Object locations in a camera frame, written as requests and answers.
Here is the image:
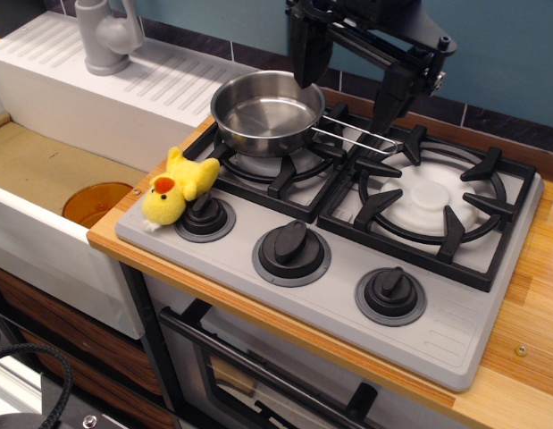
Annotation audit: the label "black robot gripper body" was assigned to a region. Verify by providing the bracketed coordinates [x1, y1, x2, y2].
[286, 1, 457, 95]

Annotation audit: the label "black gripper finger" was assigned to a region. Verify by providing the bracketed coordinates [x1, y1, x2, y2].
[369, 62, 425, 134]
[289, 8, 333, 88]

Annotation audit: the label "yellow stuffed duck toy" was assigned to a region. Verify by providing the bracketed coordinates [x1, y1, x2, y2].
[141, 147, 221, 232]

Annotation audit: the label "stainless steel pan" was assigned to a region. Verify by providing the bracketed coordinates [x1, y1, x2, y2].
[210, 71, 398, 158]

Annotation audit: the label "black right burner grate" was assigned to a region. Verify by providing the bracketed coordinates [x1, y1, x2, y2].
[317, 126, 542, 292]

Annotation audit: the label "black burner grate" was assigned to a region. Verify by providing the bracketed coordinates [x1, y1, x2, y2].
[185, 103, 372, 223]
[317, 126, 542, 292]

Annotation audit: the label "black left burner grate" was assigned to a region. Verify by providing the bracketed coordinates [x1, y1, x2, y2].
[185, 103, 372, 223]

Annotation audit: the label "grey toy faucet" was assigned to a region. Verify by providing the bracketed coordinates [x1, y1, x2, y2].
[75, 0, 144, 76]

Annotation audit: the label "black middle stove knob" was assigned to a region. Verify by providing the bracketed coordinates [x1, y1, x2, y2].
[252, 220, 331, 288]

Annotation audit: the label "black stove knob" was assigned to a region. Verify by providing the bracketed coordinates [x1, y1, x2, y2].
[174, 192, 237, 243]
[252, 220, 331, 288]
[355, 267, 427, 327]

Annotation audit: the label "grey toy stove top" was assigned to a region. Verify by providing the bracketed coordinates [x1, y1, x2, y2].
[115, 188, 532, 391]

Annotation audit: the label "black left stove knob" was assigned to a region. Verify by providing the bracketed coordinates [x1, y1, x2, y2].
[174, 192, 237, 243]

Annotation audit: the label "black right stove knob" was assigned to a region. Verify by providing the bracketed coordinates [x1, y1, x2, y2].
[355, 267, 427, 327]

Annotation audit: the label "white toy sink unit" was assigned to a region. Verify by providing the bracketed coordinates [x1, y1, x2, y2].
[0, 12, 247, 339]

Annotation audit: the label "orange plastic bowl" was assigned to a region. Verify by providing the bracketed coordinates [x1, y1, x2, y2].
[62, 181, 132, 229]

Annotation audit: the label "wooden drawer fronts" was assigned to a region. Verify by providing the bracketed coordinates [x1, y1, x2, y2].
[0, 268, 179, 428]

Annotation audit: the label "oven door with black handle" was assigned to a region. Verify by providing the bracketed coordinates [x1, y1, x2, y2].
[157, 298, 393, 429]

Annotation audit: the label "black braided cable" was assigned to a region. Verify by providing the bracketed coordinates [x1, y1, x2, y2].
[0, 342, 75, 429]

